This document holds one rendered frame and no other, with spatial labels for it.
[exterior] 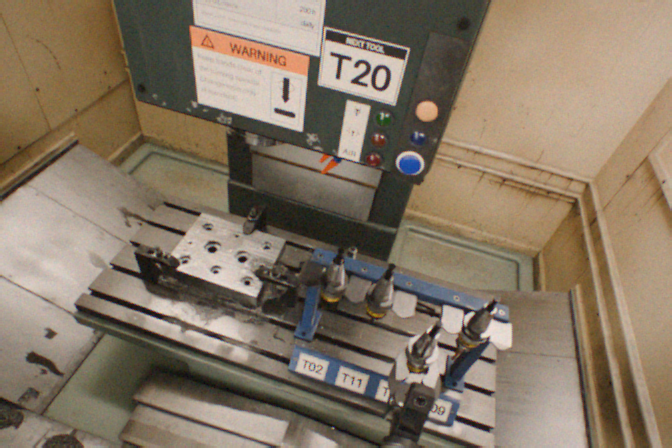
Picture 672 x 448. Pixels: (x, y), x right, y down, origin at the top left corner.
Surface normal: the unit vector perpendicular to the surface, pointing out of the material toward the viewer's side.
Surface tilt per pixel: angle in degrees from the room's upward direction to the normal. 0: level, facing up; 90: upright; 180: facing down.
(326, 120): 90
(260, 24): 90
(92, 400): 0
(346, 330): 0
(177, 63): 90
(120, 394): 0
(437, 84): 90
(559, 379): 24
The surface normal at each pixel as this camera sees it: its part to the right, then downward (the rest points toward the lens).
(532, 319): -0.27, -0.74
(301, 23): -0.28, 0.67
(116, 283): 0.13, -0.68
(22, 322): 0.51, -0.51
